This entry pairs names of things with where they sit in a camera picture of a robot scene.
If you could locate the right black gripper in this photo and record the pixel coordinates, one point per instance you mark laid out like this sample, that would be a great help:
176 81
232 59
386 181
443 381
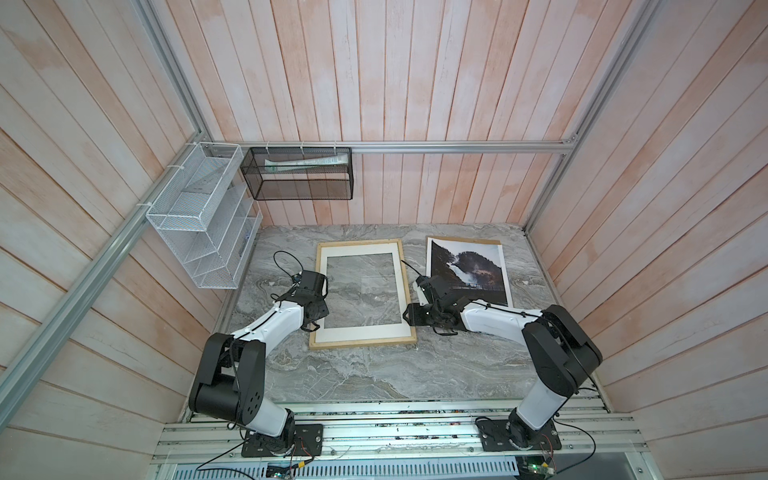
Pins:
412 314

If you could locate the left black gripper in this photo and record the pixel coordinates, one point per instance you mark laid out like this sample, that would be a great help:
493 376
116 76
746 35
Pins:
323 310

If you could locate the wooden picture frame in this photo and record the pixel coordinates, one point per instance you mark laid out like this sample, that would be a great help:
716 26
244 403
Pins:
363 294

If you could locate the waterfall photo print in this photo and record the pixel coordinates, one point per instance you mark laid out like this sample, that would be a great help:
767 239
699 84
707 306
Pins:
477 271

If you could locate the white passe-partout mat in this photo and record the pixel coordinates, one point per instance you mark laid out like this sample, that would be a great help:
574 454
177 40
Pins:
363 330

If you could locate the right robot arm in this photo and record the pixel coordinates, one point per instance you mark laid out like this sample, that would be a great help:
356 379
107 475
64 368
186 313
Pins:
563 355

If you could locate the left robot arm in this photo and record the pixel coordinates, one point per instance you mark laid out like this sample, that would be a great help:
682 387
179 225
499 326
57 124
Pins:
229 383

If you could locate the brown backing board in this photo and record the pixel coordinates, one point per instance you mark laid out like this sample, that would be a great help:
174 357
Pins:
478 241

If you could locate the paper in black basket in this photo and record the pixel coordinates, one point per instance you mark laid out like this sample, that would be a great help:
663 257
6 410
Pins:
279 164

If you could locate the black wire mesh basket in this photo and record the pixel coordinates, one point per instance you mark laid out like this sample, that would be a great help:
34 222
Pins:
296 186

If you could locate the white wire mesh shelf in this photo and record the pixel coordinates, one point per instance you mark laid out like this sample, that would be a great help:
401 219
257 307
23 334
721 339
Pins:
205 217

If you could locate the aluminium rail platform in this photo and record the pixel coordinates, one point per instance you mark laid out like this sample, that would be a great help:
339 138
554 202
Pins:
412 439

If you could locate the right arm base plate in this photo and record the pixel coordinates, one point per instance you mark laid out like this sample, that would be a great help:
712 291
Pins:
505 435

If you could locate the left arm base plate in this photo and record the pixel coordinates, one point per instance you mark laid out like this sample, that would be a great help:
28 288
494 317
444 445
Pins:
301 440

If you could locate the aluminium frame profile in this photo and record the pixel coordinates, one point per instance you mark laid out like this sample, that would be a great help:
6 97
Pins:
454 111

